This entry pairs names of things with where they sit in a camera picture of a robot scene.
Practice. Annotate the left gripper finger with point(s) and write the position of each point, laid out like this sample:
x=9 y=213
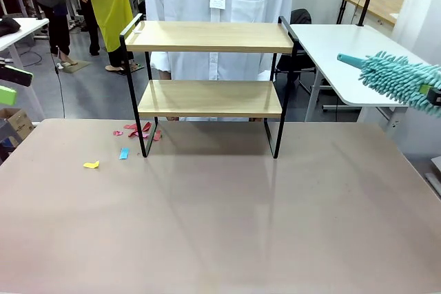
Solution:
x=7 y=96
x=17 y=76

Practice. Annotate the teal microfiber duster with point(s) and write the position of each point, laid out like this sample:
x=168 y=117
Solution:
x=389 y=77

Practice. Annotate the person's right forearm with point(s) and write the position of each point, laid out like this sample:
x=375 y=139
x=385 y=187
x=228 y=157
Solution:
x=165 y=74

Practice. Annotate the person's right hand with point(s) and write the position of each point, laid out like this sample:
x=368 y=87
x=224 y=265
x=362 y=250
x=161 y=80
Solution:
x=173 y=118

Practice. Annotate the person's left hand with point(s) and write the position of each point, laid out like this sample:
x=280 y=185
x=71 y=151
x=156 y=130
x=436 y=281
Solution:
x=256 y=119

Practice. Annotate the cardboard box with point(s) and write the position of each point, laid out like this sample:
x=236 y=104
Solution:
x=19 y=123

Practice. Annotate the black cloth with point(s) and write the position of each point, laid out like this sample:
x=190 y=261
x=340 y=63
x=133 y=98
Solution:
x=8 y=26

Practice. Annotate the white desk grey legs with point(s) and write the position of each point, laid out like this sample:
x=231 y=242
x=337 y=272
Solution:
x=31 y=27

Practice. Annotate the grey floor mat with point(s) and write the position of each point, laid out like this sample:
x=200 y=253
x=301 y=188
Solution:
x=74 y=66

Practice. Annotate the wooden top table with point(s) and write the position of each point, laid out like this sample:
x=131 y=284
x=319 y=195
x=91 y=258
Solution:
x=382 y=6

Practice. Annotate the yellow paper scrap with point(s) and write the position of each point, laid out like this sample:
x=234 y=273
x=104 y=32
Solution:
x=91 y=164

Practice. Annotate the white table rounded corner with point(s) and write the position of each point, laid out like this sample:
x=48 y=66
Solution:
x=330 y=49

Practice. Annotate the blue paper scrap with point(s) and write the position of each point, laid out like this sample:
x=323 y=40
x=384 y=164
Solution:
x=124 y=153

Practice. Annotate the black office chair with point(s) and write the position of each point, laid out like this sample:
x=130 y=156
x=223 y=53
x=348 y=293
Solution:
x=301 y=18

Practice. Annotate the grey metal base frame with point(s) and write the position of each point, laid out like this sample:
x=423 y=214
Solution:
x=435 y=177

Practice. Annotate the black frame wooden shelf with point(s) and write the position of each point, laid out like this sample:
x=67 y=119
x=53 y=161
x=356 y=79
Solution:
x=206 y=97

